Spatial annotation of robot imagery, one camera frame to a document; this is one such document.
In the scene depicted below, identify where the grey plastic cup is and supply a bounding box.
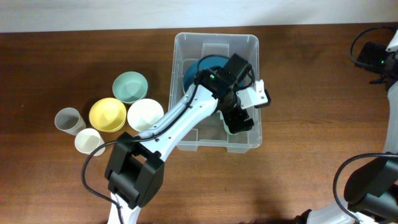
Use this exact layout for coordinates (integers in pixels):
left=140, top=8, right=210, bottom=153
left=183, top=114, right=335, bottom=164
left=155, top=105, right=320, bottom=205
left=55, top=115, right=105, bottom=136
left=54, top=108, right=86, bottom=136

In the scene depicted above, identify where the green plastic cup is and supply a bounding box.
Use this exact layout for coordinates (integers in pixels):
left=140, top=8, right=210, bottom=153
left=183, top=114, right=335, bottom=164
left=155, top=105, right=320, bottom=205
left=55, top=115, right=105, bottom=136
left=223, top=120, right=239, bottom=135

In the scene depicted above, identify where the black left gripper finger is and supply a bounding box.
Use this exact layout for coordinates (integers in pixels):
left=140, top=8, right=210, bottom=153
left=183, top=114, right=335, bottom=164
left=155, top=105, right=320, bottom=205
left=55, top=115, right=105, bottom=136
left=220, top=108, right=254, bottom=133
left=254, top=89, right=271, bottom=108

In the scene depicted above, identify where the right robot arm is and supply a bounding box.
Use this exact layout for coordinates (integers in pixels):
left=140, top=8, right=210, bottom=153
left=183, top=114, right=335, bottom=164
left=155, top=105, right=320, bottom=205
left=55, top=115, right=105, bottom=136
left=233, top=39, right=397, bottom=223

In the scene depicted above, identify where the green plastic bowl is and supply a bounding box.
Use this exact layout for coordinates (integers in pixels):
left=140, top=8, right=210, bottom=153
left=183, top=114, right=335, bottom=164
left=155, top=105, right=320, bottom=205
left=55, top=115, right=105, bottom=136
left=112, top=72, right=149, bottom=105

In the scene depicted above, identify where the white plastic bowl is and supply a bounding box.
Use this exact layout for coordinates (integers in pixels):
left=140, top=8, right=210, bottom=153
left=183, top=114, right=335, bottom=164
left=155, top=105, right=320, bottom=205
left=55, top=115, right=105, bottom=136
left=127, top=98, right=164, bottom=132

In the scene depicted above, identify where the clear plastic storage bin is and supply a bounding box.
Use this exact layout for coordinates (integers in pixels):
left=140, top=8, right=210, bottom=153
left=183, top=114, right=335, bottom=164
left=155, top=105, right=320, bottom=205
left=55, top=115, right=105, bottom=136
left=169, top=32, right=262, bottom=153

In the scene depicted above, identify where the cream plastic cup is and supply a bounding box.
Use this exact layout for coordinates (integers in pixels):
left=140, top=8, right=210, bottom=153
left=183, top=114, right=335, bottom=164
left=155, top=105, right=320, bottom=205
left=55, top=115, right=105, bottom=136
left=75, top=128, right=104, bottom=155

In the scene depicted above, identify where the yellow plastic bowl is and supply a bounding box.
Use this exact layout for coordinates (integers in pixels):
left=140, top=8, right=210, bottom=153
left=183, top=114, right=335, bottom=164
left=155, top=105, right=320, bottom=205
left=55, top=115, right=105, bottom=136
left=89, top=98, right=127, bottom=133

